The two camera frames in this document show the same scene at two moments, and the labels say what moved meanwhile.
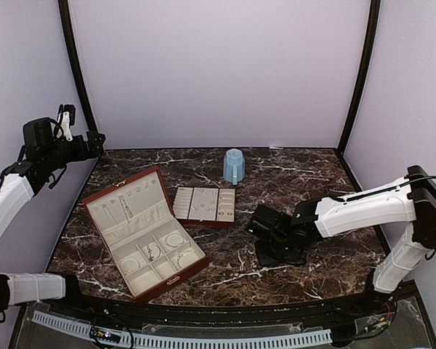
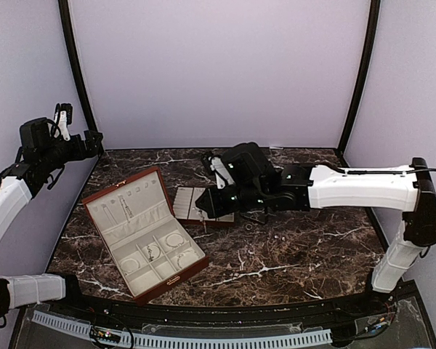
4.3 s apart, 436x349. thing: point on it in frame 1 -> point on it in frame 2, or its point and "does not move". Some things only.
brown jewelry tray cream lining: [212, 206] does not move
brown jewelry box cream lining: [153, 250] does not move
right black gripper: [264, 257] -> [214, 208]
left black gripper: [93, 151] does not move
